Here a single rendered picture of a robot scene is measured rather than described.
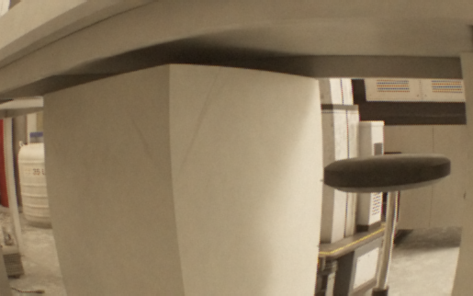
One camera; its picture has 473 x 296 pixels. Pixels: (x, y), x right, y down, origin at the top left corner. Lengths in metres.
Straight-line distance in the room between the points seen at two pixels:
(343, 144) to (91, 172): 1.02
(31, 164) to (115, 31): 3.07
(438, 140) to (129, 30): 2.09
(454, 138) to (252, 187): 1.62
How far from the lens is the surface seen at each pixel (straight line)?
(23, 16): 1.02
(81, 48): 0.84
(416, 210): 2.71
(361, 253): 1.91
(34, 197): 3.81
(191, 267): 1.07
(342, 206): 1.97
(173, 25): 0.68
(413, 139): 2.69
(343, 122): 1.96
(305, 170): 1.38
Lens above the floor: 0.70
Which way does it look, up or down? 2 degrees down
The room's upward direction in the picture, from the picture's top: 2 degrees counter-clockwise
